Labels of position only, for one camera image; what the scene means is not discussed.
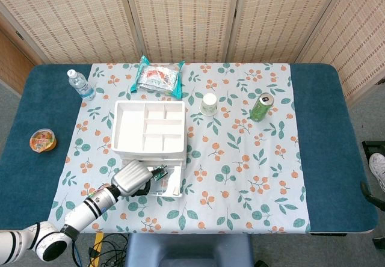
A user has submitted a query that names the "white plastic drawer organizer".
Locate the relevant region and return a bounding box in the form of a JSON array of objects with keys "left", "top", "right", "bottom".
[{"left": 110, "top": 100, "right": 188, "bottom": 167}]

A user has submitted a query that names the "fruit and leaf print tablecloth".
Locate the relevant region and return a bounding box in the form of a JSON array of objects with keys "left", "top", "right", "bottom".
[{"left": 45, "top": 62, "right": 311, "bottom": 235}]

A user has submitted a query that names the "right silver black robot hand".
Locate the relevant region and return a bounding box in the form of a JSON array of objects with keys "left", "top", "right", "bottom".
[{"left": 360, "top": 140, "right": 385, "bottom": 211}]

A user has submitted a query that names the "orange jelly cup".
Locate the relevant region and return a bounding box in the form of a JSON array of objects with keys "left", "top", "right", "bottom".
[{"left": 29, "top": 128, "right": 57, "bottom": 153}]

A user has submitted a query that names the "small green black clip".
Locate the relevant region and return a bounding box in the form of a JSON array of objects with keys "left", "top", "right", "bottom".
[{"left": 150, "top": 164, "right": 168, "bottom": 181}]

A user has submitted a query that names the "white leaf-print paper cup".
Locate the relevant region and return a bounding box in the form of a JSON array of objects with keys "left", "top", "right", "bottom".
[{"left": 199, "top": 93, "right": 218, "bottom": 116}]

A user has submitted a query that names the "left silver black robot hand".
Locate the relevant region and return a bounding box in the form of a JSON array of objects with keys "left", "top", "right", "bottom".
[{"left": 110, "top": 159, "right": 159, "bottom": 197}]

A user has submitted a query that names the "dark teal table cover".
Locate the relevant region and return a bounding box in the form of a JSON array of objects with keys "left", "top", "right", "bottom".
[{"left": 0, "top": 63, "right": 379, "bottom": 233}]

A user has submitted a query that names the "teal snack bag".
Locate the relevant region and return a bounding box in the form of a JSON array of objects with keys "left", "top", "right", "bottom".
[{"left": 129, "top": 55, "right": 185, "bottom": 99}]

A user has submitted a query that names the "clear plastic drawer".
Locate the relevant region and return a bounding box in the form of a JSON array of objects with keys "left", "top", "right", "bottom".
[{"left": 120, "top": 160, "right": 185, "bottom": 198}]

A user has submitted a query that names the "wooden door panel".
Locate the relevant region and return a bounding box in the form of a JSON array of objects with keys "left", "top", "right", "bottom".
[{"left": 0, "top": 29, "right": 34, "bottom": 95}]

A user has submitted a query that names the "black cable bundle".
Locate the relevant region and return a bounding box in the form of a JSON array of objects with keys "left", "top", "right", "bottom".
[{"left": 87, "top": 233, "right": 130, "bottom": 267}]

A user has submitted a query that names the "green drink can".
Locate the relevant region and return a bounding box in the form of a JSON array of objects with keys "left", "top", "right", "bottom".
[{"left": 249, "top": 92, "right": 274, "bottom": 122}]

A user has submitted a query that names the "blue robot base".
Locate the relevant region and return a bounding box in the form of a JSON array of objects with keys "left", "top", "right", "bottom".
[{"left": 125, "top": 233, "right": 256, "bottom": 267}]

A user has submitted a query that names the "woven folding screen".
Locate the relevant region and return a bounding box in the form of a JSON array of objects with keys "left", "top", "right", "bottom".
[{"left": 0, "top": 0, "right": 385, "bottom": 105}]

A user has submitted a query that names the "clear plastic water bottle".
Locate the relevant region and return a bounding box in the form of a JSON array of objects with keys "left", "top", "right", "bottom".
[{"left": 66, "top": 69, "right": 97, "bottom": 101}]

